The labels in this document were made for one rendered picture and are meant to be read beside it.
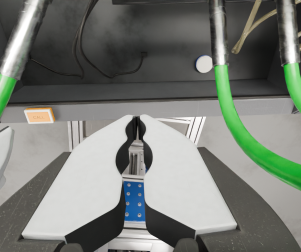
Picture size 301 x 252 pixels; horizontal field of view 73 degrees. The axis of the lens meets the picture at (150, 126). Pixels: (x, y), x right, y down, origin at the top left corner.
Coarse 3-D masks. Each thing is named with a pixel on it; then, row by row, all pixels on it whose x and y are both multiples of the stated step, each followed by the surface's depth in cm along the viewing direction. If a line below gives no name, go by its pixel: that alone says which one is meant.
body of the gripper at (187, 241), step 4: (180, 240) 5; (184, 240) 5; (188, 240) 5; (192, 240) 5; (68, 244) 5; (72, 244) 5; (76, 244) 5; (176, 244) 5; (180, 244) 5; (184, 244) 5; (188, 244) 5; (192, 244) 5; (196, 244) 5; (64, 248) 5; (68, 248) 5; (72, 248) 5; (76, 248) 5; (80, 248) 5; (176, 248) 5; (180, 248) 5; (184, 248) 5; (188, 248) 5; (192, 248) 5; (196, 248) 5
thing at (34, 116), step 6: (30, 108) 40; (36, 108) 40; (42, 108) 40; (48, 108) 40; (30, 114) 40; (36, 114) 40; (42, 114) 40; (48, 114) 40; (30, 120) 41; (36, 120) 41; (42, 120) 41; (48, 120) 41; (54, 120) 42
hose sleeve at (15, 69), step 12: (24, 0) 18; (36, 0) 18; (24, 12) 17; (36, 12) 18; (24, 24) 17; (36, 24) 18; (12, 36) 17; (24, 36) 17; (12, 48) 17; (24, 48) 18; (0, 60) 17; (12, 60) 17; (24, 60) 18; (0, 72) 17; (12, 72) 17
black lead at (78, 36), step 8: (96, 0) 29; (88, 8) 28; (80, 24) 27; (80, 32) 27; (80, 40) 28; (72, 48) 29; (80, 48) 29; (40, 64) 48; (56, 72) 49; (120, 72) 50; (128, 72) 49
